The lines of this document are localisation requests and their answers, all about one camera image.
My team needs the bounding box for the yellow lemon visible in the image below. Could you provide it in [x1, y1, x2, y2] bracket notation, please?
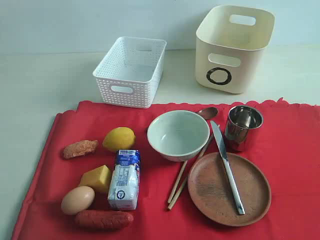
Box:
[102, 127, 136, 153]

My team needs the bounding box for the red sausage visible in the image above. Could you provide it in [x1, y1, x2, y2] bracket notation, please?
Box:
[74, 210, 134, 230]

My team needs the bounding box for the white blue milk carton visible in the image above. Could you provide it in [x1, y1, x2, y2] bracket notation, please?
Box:
[107, 149, 141, 211]

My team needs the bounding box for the cream plastic bin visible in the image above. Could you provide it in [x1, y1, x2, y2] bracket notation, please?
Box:
[195, 5, 275, 94]

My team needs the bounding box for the white ceramic bowl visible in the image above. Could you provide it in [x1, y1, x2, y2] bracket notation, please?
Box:
[147, 110, 210, 162]

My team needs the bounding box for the brown egg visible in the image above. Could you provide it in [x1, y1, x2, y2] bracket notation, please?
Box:
[60, 186, 95, 215]

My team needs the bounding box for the red table cloth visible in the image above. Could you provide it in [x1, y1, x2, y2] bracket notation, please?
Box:
[12, 99, 320, 240]

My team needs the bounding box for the wooden chopstick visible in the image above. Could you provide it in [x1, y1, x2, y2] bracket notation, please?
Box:
[167, 175, 189, 211]
[167, 132, 215, 204]

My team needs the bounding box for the lower wooden chopstick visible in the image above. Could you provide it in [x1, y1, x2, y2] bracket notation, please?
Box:
[167, 175, 189, 211]

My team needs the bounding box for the stainless steel cup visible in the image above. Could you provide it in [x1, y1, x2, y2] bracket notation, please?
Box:
[224, 105, 264, 152]

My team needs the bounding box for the upper wooden chopstick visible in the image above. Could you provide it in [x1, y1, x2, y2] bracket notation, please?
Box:
[167, 132, 215, 204]

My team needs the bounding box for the brown wooden plate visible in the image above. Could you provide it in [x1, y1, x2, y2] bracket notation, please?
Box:
[187, 152, 272, 227]

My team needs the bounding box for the white woven plastic basket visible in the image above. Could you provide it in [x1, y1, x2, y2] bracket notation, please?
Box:
[92, 36, 167, 109]

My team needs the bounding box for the brown wooden spoon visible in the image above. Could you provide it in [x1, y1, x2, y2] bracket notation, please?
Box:
[196, 107, 219, 120]

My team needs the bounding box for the yellow cheese wedge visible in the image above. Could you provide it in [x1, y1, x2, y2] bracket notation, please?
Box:
[78, 165, 112, 194]

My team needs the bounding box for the silver table knife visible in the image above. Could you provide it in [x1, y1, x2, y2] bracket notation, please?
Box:
[210, 120, 246, 215]

